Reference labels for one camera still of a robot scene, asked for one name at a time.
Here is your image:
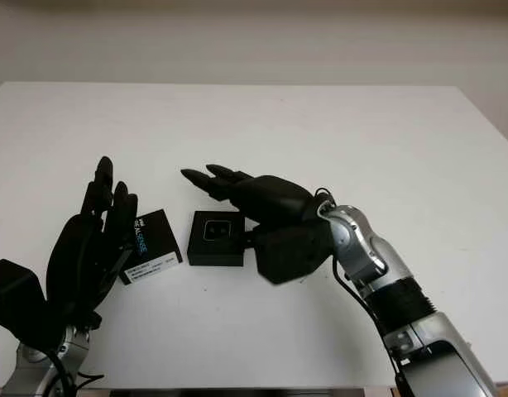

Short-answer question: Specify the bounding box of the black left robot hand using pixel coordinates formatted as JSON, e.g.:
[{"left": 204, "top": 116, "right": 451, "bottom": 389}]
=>
[{"left": 45, "top": 155, "right": 139, "bottom": 328}]

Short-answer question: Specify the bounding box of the black RealSense box lid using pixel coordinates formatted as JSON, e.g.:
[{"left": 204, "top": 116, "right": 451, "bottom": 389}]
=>
[{"left": 119, "top": 208, "right": 185, "bottom": 287}]

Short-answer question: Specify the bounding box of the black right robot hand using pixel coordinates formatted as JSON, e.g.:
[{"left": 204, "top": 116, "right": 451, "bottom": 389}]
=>
[{"left": 180, "top": 163, "right": 329, "bottom": 249}]

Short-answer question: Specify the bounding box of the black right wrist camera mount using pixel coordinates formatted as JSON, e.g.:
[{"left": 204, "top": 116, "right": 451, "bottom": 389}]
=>
[{"left": 253, "top": 218, "right": 336, "bottom": 287}]

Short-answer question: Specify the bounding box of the black camera box base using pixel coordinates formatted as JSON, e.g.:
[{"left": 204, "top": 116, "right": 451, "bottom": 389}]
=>
[{"left": 186, "top": 210, "right": 247, "bottom": 268}]

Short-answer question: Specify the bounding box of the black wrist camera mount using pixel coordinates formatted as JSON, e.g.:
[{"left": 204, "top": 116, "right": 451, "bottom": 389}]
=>
[
  {"left": 0, "top": 258, "right": 53, "bottom": 345},
  {"left": 253, "top": 218, "right": 336, "bottom": 287}
]

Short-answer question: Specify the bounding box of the small silver depth camera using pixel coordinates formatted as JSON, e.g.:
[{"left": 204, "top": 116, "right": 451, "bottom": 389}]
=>
[{"left": 203, "top": 218, "right": 235, "bottom": 243}]

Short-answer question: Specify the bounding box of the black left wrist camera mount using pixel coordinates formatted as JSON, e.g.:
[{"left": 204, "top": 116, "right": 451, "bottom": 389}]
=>
[{"left": 0, "top": 258, "right": 53, "bottom": 345}]

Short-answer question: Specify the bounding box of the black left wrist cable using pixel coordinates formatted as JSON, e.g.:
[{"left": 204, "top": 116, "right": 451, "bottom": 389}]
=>
[{"left": 46, "top": 350, "right": 98, "bottom": 397}]

